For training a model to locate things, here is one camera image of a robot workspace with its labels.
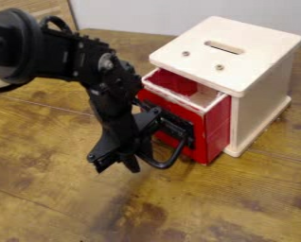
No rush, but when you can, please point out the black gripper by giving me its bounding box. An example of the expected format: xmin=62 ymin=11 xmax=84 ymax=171
xmin=86 ymin=53 xmax=153 ymax=173

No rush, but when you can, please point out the black metal drawer handle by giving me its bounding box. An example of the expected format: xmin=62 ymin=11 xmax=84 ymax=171
xmin=133 ymin=98 xmax=195 ymax=169

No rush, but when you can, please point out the red drawer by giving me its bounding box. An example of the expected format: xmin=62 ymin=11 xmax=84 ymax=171
xmin=138 ymin=68 xmax=232 ymax=164

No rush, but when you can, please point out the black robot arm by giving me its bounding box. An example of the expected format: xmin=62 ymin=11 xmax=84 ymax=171
xmin=0 ymin=9 xmax=169 ymax=173

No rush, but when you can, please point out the white wooden box cabinet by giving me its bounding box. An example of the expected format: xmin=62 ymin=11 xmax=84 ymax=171
xmin=150 ymin=16 xmax=301 ymax=157

